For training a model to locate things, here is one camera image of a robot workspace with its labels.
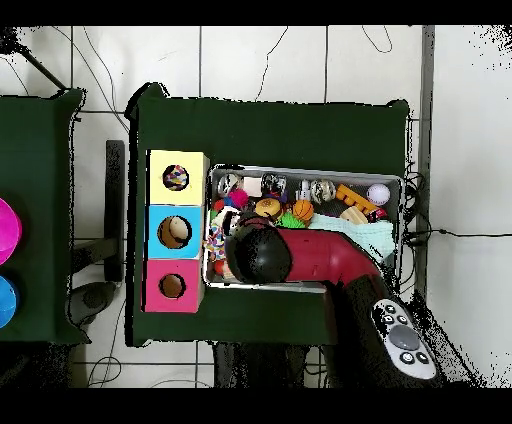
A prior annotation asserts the black cable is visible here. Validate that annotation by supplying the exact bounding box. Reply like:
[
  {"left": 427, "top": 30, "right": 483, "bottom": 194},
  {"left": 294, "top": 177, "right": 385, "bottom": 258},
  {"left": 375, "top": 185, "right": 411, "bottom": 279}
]
[{"left": 403, "top": 226, "right": 512, "bottom": 241}]

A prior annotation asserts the mint green waffle cloth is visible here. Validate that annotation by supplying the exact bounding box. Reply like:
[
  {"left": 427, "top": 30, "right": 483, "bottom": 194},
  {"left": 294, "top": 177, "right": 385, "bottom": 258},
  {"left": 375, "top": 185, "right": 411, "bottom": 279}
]
[{"left": 309, "top": 212, "right": 396, "bottom": 263}]

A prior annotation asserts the crushed silver can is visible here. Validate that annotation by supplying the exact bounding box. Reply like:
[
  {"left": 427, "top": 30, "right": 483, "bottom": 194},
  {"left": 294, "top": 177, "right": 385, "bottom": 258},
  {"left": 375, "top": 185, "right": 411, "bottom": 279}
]
[{"left": 216, "top": 172, "right": 242, "bottom": 197}]

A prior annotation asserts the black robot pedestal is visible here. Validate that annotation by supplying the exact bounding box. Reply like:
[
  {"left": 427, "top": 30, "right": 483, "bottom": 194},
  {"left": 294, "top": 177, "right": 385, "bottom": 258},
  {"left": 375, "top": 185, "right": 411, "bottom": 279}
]
[{"left": 213, "top": 341, "right": 321, "bottom": 388}]

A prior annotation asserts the pink plastic bowl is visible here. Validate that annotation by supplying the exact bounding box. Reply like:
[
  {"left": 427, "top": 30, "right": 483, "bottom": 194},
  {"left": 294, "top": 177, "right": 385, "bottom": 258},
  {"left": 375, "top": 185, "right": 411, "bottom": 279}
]
[{"left": 0, "top": 197, "right": 23, "bottom": 266}]

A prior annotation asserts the shallow mesh bin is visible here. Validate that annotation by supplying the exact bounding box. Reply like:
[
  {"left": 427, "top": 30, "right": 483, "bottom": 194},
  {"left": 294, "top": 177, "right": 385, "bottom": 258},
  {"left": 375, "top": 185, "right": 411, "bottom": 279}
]
[{"left": 201, "top": 163, "right": 405, "bottom": 297}]

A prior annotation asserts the dark green tablecloth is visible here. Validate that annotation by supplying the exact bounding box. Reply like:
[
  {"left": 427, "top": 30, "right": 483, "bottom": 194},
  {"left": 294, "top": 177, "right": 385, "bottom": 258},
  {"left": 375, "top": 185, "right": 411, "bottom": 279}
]
[
  {"left": 0, "top": 88, "right": 91, "bottom": 346},
  {"left": 125, "top": 82, "right": 412, "bottom": 353}
]

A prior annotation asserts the hamburger toy ball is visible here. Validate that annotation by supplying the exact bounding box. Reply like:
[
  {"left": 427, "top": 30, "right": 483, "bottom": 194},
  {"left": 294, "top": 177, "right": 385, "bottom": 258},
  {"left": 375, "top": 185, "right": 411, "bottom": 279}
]
[{"left": 254, "top": 197, "right": 284, "bottom": 220}]

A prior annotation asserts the orange toy basketball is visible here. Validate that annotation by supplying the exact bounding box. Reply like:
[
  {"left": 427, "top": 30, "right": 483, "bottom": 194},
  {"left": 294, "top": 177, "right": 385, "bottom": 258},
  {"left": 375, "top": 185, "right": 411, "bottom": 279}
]
[{"left": 290, "top": 198, "right": 316, "bottom": 222}]

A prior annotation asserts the blue plastic bowl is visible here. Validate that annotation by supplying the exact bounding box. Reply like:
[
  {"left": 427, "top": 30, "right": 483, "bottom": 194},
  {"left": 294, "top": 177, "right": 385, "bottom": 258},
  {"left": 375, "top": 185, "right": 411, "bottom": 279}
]
[{"left": 0, "top": 275, "right": 19, "bottom": 329}]

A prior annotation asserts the colourful polka dot cloth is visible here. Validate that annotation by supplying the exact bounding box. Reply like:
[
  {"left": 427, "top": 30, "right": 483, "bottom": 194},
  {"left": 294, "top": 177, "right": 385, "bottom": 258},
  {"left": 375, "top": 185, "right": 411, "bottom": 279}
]
[
  {"left": 204, "top": 222, "right": 228, "bottom": 263},
  {"left": 162, "top": 164, "right": 190, "bottom": 191}
]

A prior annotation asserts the black tripod leg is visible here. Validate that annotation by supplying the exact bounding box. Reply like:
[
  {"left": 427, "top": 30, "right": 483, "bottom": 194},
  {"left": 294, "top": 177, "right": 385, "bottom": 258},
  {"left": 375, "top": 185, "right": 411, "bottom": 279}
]
[{"left": 0, "top": 26, "right": 68, "bottom": 91}]

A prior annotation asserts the green spiky rubber ball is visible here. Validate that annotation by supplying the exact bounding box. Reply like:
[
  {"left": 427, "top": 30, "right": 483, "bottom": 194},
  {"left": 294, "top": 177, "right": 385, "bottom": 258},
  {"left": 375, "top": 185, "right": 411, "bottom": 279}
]
[{"left": 275, "top": 211, "right": 308, "bottom": 230}]

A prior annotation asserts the wooden box with three holes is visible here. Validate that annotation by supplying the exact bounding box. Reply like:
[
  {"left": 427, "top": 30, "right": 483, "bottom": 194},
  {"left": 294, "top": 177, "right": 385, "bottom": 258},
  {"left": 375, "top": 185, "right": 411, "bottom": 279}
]
[{"left": 142, "top": 149, "right": 211, "bottom": 314}]

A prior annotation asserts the grey metal bar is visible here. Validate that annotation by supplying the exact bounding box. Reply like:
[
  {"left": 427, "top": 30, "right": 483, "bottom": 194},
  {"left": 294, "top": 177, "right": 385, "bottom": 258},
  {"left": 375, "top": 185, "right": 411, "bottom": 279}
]
[{"left": 411, "top": 25, "right": 437, "bottom": 301}]

